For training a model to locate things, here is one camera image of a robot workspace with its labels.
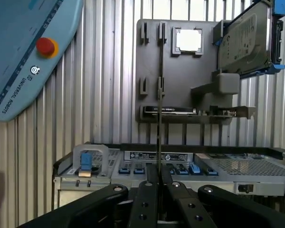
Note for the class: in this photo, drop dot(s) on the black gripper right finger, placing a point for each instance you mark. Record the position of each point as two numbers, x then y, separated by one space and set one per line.
192 209

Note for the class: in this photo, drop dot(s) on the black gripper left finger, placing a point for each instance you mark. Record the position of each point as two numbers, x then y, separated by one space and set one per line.
142 204

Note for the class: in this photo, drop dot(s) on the open PC case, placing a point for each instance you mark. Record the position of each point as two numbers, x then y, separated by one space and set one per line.
228 180

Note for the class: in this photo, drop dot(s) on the perforated metal cover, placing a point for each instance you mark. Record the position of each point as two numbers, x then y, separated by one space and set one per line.
247 166

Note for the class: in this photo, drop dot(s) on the blue plastic latch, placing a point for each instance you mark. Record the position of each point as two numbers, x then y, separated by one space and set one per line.
86 160

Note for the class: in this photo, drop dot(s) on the black graphics card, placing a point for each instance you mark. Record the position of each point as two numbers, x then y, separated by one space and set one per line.
175 110

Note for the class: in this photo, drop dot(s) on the grey parts rack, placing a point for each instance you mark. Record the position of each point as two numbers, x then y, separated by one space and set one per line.
180 78

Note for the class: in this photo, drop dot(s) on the silver CPU chip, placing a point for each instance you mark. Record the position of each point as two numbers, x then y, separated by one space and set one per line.
188 40

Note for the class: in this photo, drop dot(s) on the silver hard disk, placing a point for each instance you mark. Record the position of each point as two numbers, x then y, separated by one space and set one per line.
245 40

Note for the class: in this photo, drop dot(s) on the blue disk caddy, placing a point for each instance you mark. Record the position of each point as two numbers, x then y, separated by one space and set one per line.
279 35

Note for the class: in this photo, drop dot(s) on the light blue teach pendant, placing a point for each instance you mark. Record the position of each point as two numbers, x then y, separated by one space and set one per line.
16 47

